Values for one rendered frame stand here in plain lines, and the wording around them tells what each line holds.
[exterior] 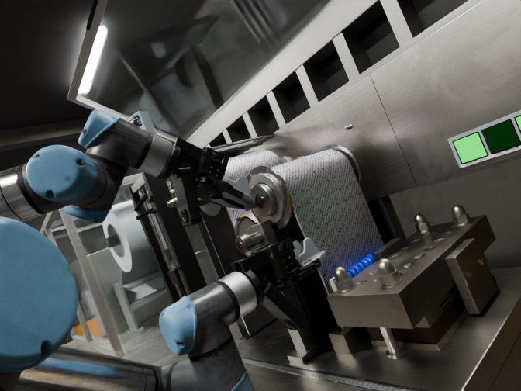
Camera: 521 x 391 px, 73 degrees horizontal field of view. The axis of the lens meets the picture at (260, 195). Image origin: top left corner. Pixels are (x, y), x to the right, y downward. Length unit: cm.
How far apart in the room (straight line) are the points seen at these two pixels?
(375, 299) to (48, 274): 49
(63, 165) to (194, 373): 36
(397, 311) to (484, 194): 241
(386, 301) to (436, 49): 54
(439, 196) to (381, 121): 220
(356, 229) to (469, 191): 220
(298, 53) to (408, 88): 35
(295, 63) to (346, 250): 58
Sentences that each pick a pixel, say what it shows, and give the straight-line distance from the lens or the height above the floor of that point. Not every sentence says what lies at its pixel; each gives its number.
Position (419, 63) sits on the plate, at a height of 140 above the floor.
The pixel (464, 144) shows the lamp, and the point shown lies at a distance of 88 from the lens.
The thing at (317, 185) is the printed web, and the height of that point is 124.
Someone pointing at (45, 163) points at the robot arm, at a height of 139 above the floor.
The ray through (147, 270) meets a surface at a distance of 167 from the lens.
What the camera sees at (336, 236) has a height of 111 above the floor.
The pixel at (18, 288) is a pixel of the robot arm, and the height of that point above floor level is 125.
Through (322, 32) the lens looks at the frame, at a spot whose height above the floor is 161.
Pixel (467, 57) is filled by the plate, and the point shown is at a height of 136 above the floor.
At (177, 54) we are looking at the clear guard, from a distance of 130.
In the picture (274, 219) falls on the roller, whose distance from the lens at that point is 78.
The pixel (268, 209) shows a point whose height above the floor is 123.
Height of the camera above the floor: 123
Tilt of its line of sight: 2 degrees up
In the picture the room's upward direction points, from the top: 22 degrees counter-clockwise
